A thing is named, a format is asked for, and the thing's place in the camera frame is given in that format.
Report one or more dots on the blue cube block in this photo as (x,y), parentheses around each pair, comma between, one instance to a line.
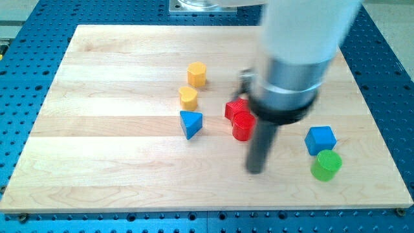
(320,138)

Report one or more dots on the red cylinder block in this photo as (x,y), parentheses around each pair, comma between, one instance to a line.
(243,126)

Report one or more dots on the red star block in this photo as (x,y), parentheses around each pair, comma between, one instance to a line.
(236,111)

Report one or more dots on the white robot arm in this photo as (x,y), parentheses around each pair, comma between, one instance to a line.
(297,41)

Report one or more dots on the wooden board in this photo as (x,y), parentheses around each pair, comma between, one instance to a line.
(108,136)

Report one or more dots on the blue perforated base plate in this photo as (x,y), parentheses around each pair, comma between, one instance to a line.
(375,50)

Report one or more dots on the yellow heart block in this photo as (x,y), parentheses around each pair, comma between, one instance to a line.
(188,98)

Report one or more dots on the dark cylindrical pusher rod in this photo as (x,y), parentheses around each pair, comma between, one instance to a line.
(260,145)

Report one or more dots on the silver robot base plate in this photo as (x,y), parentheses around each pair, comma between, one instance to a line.
(181,7)

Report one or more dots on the blue triangle block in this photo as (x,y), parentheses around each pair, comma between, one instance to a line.
(191,122)

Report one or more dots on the green cylinder block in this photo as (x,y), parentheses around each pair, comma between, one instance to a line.
(326,165)

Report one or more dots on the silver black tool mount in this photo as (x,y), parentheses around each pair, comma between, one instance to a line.
(278,91)

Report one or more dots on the yellow hexagon block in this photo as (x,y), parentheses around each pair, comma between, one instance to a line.
(196,74)

